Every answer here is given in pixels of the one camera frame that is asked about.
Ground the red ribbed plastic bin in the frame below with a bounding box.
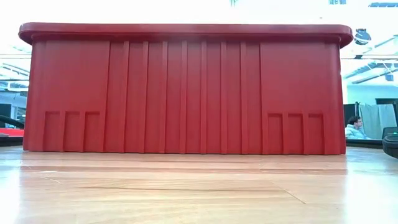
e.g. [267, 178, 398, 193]
[17, 22, 354, 156]

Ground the person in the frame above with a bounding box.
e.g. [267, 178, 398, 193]
[344, 115, 373, 140]

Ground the pale green curtain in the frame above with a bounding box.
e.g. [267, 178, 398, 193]
[359, 103, 397, 140]

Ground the black computer monitor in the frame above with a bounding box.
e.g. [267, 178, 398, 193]
[0, 103, 12, 121]

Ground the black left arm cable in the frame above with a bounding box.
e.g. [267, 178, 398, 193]
[0, 114, 25, 130]

